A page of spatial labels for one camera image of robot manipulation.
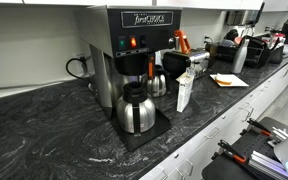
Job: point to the white square plate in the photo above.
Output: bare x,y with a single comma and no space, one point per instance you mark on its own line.
237,81

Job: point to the black steel coffee maker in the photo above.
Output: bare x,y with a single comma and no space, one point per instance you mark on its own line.
144,36

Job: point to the white wall outlet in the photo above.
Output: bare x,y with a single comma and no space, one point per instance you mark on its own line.
206,39

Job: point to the silver metal water bottle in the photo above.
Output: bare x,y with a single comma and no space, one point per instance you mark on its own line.
240,60

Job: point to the aluminium extrusion rail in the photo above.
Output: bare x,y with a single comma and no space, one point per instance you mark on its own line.
267,165
280,133

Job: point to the white base cabinets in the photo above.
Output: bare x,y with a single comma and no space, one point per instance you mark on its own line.
197,146

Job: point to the silver four-slot toaster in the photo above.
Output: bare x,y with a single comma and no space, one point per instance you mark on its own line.
197,58

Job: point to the white bread slice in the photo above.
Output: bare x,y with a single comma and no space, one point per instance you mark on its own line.
223,79

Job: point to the steel coffee carafe black lid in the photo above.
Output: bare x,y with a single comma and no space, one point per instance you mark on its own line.
130,116

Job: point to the orange bowl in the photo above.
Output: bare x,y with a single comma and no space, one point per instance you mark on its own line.
238,40

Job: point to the grey paper towel dispenser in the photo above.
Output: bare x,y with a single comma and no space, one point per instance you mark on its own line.
240,18

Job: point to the black round pot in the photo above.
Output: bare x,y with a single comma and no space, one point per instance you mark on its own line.
231,34

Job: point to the black condiment caddy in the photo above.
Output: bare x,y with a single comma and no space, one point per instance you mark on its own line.
276,55

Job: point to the black robot table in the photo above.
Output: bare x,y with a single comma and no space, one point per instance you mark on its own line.
224,170

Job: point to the orange faucet lever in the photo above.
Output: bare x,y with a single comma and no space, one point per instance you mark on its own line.
183,41

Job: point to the white paper carton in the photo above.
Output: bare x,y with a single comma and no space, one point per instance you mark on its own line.
184,95

